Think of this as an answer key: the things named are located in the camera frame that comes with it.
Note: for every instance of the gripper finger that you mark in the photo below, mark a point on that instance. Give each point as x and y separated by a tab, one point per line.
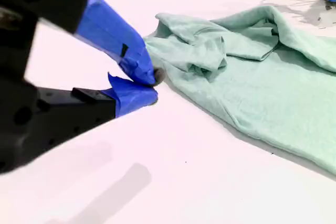
110	27
105	106

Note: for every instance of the pale green T-shirt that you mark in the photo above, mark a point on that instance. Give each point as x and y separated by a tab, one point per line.
262	82

